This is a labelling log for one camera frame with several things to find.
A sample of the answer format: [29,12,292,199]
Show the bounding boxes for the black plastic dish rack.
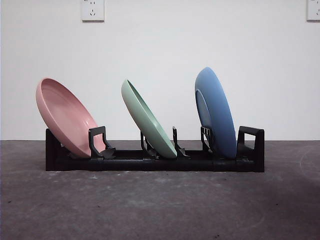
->
[45,125,265,173]

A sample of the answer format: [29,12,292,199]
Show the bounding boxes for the green round plate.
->
[121,79,178,159]

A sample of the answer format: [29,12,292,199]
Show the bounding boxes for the blue round plate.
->
[194,66,238,160]

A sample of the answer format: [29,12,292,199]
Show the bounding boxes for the pink round plate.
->
[35,77,106,159]

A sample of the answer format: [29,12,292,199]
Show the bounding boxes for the white wall socket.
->
[306,0,320,22]
[81,0,105,23]

